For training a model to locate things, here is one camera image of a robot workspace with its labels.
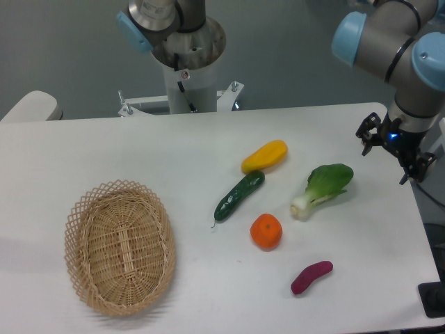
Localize orange tangerine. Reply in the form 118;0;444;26
250;213;283;251

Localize black device at table edge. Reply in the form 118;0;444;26
418;281;444;319

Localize green cucumber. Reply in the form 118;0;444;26
211;170;266;229

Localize white chair armrest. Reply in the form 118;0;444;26
1;90;63;124

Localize green bok choy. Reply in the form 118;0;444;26
290;164;354;221

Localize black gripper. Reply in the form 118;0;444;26
355;112;437;184

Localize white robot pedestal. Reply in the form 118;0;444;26
116;12;244;114

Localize purple sweet potato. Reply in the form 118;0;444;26
291;260;334;295

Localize black cable right side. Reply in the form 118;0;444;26
413;179;445;206

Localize woven wicker basket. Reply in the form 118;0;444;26
64;180;176;317

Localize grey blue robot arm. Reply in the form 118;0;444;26
115;1;444;182

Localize black cable on pedestal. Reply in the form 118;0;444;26
172;51;199;114

